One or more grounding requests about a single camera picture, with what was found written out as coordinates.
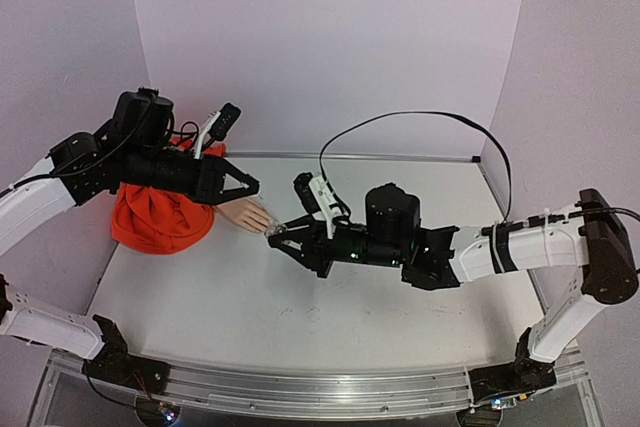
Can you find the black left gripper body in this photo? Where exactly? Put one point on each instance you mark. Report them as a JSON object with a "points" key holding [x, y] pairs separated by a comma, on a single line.
{"points": [[145, 165]]}

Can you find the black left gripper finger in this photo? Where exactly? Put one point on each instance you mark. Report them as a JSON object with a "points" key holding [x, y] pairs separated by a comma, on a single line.
{"points": [[224, 196], [246, 180]]}

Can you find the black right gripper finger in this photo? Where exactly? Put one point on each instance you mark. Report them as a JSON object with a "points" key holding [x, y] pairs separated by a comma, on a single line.
{"points": [[306, 222], [306, 254]]}

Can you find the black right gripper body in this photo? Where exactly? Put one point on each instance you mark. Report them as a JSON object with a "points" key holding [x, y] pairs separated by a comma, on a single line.
{"points": [[324, 248]]}

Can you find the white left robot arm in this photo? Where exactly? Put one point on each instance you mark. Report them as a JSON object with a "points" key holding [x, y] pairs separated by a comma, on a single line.
{"points": [[71, 174]]}

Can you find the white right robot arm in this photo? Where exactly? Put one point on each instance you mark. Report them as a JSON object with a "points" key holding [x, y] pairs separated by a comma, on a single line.
{"points": [[587, 236]]}

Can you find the mannequin hand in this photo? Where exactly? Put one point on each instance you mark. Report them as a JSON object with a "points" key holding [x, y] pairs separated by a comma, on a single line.
{"points": [[246, 214]]}

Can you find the orange cloth sleeve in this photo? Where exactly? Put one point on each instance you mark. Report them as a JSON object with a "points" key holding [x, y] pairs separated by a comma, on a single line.
{"points": [[157, 222]]}

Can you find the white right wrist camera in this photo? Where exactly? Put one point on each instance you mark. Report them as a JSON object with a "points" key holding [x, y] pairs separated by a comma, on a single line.
{"points": [[319, 200]]}

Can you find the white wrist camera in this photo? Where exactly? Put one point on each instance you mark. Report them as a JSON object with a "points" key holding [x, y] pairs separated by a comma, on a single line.
{"points": [[216, 128], [319, 200]]}

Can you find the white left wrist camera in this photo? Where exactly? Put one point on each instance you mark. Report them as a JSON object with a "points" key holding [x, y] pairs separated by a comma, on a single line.
{"points": [[216, 128]]}

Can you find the aluminium back rail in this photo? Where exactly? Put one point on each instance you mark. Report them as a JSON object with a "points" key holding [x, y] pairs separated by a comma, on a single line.
{"points": [[349, 156]]}

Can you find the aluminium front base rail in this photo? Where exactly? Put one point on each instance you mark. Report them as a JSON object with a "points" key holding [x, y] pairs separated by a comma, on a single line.
{"points": [[186, 393]]}

